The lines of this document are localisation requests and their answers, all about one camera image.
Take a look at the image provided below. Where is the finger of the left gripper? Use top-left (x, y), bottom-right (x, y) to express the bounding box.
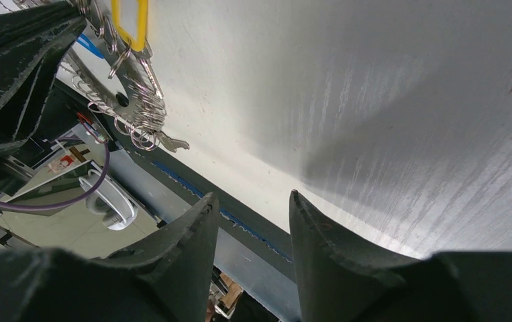
top-left (0, 1), bottom-right (86, 156)

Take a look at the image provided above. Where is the metal disc with keyrings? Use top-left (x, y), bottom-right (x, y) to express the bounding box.
top-left (60, 1), bottom-right (167, 151)

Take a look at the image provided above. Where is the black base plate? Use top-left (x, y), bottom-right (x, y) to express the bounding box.
top-left (57, 82), bottom-right (301, 321)

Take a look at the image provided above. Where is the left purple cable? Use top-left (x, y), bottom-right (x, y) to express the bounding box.
top-left (0, 119), bottom-right (111, 213)

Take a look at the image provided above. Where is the blue key tag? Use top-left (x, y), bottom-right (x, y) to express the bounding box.
top-left (76, 34), bottom-right (104, 59)

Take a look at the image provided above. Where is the plain silver key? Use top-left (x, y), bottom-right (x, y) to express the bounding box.
top-left (155, 131), bottom-right (190, 153)

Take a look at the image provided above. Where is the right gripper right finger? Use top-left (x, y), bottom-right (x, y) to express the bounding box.
top-left (289, 191), bottom-right (512, 321)

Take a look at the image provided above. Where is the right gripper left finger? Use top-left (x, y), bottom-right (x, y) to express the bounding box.
top-left (0, 193), bottom-right (219, 321)

